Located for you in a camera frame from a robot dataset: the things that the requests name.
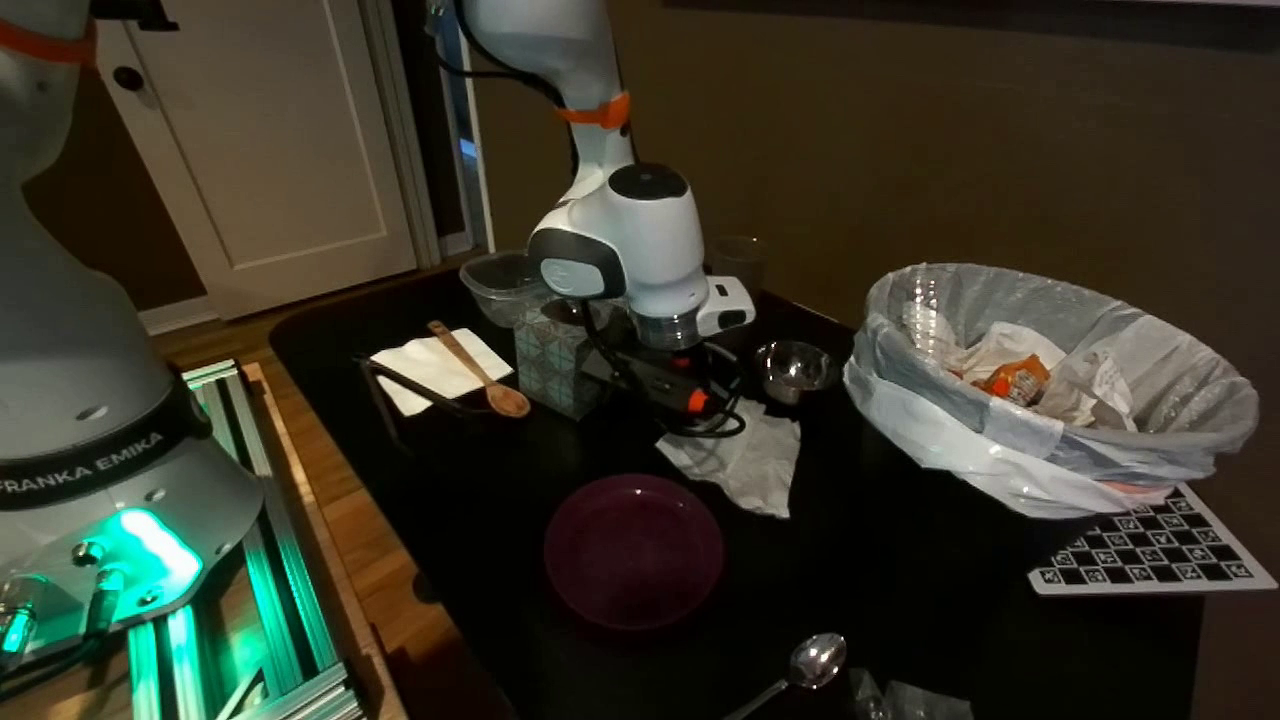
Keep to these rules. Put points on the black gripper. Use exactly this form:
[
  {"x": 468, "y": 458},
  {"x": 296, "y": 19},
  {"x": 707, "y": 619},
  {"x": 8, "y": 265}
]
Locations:
[{"x": 652, "y": 382}]

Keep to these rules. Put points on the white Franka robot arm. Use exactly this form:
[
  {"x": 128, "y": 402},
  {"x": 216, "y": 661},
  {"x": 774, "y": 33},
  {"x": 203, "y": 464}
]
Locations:
[{"x": 65, "y": 374}]

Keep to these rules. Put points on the crumpled white napkin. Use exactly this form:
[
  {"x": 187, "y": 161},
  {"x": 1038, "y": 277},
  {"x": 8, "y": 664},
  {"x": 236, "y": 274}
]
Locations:
[{"x": 745, "y": 464}]

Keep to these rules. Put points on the small metal bowl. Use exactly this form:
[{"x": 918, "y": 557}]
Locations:
[{"x": 795, "y": 368}]

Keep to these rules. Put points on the purple round plate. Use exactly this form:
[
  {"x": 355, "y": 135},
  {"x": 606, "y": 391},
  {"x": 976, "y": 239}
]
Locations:
[{"x": 632, "y": 555}]

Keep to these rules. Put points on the patterned tissue box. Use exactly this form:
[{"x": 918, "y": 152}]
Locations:
[{"x": 545, "y": 374}]

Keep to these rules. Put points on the wooden spoon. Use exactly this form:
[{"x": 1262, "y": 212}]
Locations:
[{"x": 502, "y": 392}]

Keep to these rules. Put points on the white trash bag liner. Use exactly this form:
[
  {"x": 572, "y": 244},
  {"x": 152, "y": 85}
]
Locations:
[{"x": 933, "y": 427}]

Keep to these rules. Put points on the grey ceramic bowl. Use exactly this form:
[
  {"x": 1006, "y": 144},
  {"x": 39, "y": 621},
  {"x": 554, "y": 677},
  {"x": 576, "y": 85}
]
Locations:
[{"x": 497, "y": 281}]

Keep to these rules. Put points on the metal spoon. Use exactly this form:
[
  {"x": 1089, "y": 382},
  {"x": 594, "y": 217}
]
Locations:
[{"x": 815, "y": 661}]

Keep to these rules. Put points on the flat white paper napkin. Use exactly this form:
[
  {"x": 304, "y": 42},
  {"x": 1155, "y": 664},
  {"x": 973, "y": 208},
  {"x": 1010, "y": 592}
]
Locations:
[{"x": 421, "y": 361}]

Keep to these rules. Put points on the thin black stick utensil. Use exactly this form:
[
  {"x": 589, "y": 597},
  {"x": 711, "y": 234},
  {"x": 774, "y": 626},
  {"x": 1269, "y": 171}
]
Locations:
[{"x": 413, "y": 386}]

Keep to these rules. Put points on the crumpled paper trash with orange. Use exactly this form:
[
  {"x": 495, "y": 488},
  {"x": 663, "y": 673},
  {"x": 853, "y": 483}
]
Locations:
[{"x": 1025, "y": 374}]

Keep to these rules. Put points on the clear plastic wrapper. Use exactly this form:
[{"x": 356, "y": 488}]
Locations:
[{"x": 922, "y": 701}]

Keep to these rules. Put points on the black white checkerboard card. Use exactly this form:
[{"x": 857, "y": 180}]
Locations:
[{"x": 1155, "y": 550}]

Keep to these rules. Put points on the white panel door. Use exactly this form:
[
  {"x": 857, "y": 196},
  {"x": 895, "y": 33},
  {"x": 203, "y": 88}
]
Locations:
[{"x": 267, "y": 135}]

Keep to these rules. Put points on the black door knob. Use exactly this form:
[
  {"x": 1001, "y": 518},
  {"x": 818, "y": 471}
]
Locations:
[{"x": 128, "y": 79}]

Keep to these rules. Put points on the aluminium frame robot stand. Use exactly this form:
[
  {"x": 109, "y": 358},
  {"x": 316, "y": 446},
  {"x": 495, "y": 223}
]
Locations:
[{"x": 275, "y": 601}]

